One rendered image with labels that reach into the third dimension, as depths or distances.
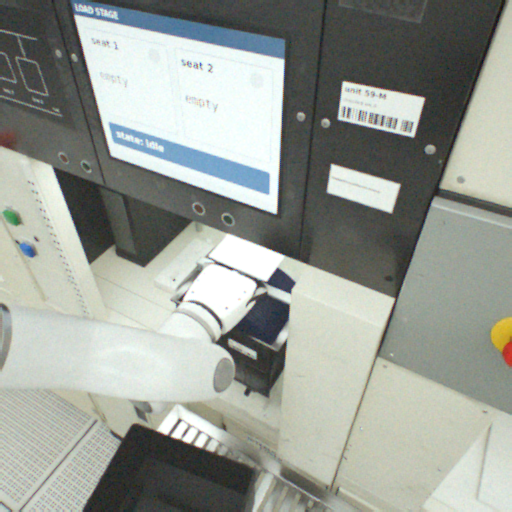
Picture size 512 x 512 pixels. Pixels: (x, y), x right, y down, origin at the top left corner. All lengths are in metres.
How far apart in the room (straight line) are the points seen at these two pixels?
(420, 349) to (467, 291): 0.13
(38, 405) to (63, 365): 1.71
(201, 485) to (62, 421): 1.15
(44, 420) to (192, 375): 1.67
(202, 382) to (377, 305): 0.24
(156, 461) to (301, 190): 0.80
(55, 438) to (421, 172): 1.91
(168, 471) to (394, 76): 0.95
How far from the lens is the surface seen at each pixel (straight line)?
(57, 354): 0.53
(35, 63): 0.74
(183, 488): 1.12
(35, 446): 2.17
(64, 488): 2.05
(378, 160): 0.47
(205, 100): 0.54
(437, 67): 0.43
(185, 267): 1.30
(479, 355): 0.61
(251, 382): 0.92
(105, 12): 0.60
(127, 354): 0.56
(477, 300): 0.54
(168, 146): 0.62
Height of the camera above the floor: 1.83
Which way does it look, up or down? 44 degrees down
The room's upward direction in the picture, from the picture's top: straight up
